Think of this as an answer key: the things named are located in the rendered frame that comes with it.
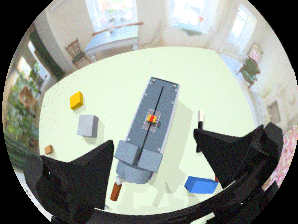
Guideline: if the blue block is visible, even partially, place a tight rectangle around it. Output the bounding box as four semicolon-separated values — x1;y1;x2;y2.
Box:
184;176;218;194

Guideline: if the yellow square block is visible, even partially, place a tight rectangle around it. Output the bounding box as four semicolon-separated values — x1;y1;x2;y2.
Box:
69;91;84;111

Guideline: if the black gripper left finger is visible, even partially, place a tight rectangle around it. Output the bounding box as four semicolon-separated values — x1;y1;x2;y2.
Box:
40;140;114;210

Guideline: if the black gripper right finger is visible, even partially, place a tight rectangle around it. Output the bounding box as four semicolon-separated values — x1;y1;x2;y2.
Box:
193;124;265;189

